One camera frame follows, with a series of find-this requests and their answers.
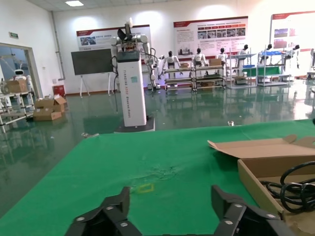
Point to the small white round-head robot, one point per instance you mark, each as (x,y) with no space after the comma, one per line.
(20,75)

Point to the grey wall pipe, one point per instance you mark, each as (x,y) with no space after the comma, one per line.
(59,49)

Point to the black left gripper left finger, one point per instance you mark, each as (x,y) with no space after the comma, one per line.
(110,221)

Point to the green exit sign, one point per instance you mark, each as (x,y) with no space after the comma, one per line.
(14,35)

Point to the metal roller rack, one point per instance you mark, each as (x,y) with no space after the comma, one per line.
(210,78)
(178,79)

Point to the open cardboard box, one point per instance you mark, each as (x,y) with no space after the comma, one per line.
(45,103)
(60,105)

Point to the red floor box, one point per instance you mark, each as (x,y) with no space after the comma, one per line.
(59,91)

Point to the flat closed cardboard box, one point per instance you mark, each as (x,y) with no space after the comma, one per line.
(46,115)

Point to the cardboard box with oval hole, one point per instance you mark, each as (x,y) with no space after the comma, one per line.
(261,147)

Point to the tall red white wall poster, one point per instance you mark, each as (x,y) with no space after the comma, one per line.
(292,29)

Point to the wide red white wall poster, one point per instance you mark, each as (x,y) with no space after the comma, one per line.
(211,34)

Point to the grey shelf rack green panel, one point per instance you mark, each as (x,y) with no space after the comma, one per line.
(270,71)

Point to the ceiling light panel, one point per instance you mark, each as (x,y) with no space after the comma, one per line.
(73,2)

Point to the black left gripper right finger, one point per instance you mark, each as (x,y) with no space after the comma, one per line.
(241,218)

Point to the white humanoid robot black head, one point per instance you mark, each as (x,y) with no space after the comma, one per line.
(244,52)
(295,52)
(222,56)
(169,60)
(198,57)
(267,50)

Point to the white pipe frame trolley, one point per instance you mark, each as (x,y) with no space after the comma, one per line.
(14,113)

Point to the dark screen on stand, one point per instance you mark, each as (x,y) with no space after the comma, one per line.
(91,61)

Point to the metal binder clip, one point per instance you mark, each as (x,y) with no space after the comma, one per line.
(230,123)

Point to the yellow rubber band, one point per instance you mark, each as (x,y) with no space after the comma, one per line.
(145,191)

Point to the taped cardboard box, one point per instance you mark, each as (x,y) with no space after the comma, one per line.
(16,86)

